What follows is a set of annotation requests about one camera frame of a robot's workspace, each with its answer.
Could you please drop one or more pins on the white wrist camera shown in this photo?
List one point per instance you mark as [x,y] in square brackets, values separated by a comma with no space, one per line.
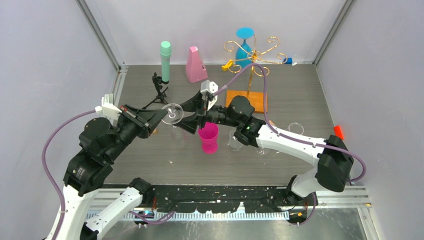
[209,88]
[107,108]

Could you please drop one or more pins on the gold wire wine glass rack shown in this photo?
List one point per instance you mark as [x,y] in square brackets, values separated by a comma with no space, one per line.
[257,99]

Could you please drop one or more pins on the clear wine glass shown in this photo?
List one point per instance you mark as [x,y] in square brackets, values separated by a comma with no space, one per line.
[296,128]
[262,151]

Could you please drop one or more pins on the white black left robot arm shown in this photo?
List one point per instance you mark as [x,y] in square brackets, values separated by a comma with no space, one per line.
[103,139]

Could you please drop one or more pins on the blue wine glass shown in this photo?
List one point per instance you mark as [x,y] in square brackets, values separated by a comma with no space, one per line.
[244,51]

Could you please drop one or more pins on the red block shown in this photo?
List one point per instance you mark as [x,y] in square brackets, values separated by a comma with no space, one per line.
[338,131]

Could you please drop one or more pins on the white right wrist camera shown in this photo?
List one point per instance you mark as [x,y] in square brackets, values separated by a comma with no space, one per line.
[209,88]

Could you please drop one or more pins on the mint green microphone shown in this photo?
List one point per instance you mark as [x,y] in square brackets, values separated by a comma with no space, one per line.
[165,53]

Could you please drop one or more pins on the black mini tripod stand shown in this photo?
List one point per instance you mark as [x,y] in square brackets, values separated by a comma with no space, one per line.
[161,94]

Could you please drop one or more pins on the pink metronome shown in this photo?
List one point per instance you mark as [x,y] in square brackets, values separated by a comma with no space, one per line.
[195,69]

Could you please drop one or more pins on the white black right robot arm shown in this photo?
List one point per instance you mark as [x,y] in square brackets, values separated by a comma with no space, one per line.
[329,157]

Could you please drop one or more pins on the yellow toy block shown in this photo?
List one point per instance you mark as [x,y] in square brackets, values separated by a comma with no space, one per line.
[226,66]

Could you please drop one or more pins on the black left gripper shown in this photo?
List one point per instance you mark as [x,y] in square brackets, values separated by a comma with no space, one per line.
[147,119]

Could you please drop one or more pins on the pink wine glass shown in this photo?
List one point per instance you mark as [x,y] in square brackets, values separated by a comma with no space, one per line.
[209,137]

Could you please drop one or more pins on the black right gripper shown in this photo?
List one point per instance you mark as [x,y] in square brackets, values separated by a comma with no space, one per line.
[194,105]

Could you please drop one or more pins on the clear flute glass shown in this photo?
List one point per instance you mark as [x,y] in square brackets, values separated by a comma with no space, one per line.
[175,137]

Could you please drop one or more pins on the clear ribbed tumbler glass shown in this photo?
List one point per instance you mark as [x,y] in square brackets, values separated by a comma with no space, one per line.
[233,142]

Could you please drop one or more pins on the black base bar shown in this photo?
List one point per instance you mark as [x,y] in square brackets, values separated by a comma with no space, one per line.
[220,199]

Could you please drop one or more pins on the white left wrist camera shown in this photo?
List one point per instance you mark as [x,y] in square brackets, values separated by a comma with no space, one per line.
[107,108]

